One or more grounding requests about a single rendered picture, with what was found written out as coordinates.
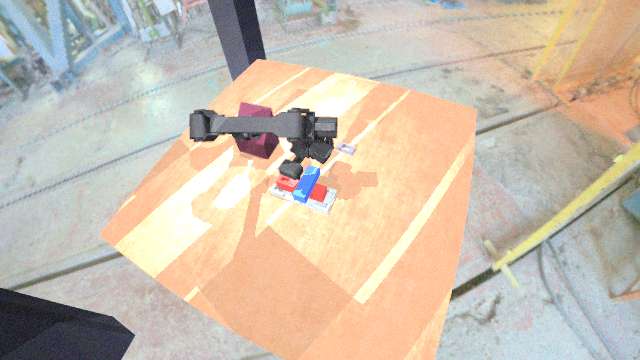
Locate blue bar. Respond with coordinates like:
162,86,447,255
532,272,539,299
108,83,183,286
292,165,320,203

